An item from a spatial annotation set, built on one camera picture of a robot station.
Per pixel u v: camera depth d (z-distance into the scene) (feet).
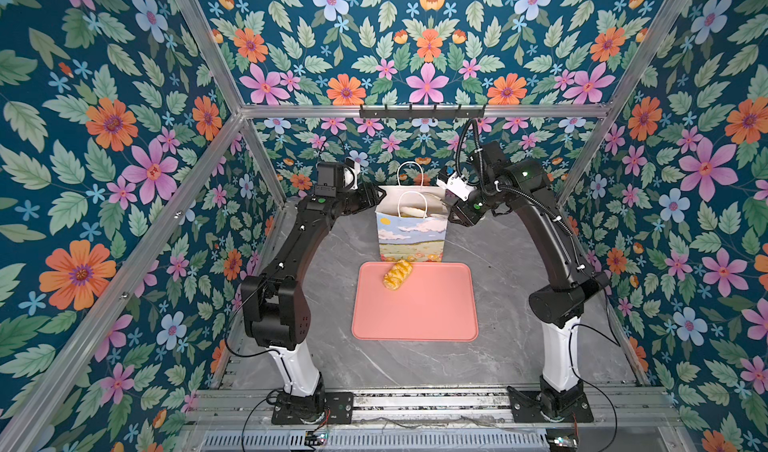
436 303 3.06
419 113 3.03
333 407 2.41
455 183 2.23
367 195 2.46
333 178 2.18
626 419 2.39
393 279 3.05
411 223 2.69
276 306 1.55
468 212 2.19
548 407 2.14
